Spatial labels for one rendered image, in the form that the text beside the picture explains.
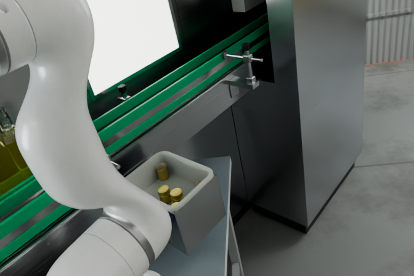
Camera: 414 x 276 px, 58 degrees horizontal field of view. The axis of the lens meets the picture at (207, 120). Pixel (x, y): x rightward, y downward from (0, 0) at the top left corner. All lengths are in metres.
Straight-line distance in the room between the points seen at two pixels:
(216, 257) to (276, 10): 0.89
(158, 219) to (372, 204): 1.82
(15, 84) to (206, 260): 0.73
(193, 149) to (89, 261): 1.15
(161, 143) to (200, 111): 0.20
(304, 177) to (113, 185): 1.36
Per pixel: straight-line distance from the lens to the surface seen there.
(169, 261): 1.20
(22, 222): 0.96
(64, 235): 1.01
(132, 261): 0.63
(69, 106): 0.50
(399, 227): 2.26
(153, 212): 0.64
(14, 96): 1.15
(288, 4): 1.44
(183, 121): 1.29
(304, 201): 1.95
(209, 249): 1.19
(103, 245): 0.62
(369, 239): 2.18
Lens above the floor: 1.66
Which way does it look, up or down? 31 degrees down
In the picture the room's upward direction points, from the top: 13 degrees counter-clockwise
